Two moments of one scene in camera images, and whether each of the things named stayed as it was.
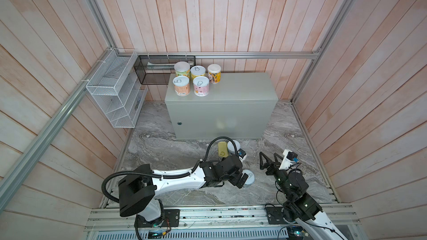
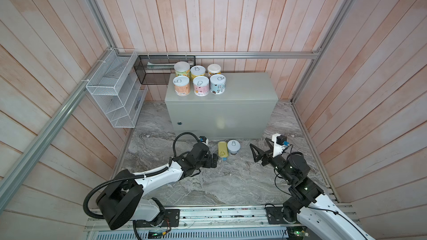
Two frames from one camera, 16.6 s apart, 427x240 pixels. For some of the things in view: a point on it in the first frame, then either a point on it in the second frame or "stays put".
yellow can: (197, 71) stays put
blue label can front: (251, 178) to (217, 84)
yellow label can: (182, 69) stays put
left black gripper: (235, 181) to (208, 164)
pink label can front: (201, 85) stays put
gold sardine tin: (223, 150) stays put
